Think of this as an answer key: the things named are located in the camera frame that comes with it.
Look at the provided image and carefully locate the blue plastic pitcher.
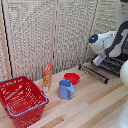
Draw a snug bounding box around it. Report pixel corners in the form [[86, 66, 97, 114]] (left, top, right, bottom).
[[57, 79, 76, 100]]

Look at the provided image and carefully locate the red bowl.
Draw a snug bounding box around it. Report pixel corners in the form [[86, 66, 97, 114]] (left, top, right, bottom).
[[63, 72, 81, 86]]

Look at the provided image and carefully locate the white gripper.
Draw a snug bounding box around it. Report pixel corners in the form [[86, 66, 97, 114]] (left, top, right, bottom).
[[91, 54, 108, 67]]

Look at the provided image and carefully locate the black toaster oven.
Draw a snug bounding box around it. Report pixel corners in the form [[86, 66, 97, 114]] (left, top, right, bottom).
[[90, 37, 128, 80]]

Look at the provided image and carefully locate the red plastic shopping basket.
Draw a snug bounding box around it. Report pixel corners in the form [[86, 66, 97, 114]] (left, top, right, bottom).
[[0, 75, 50, 128]]

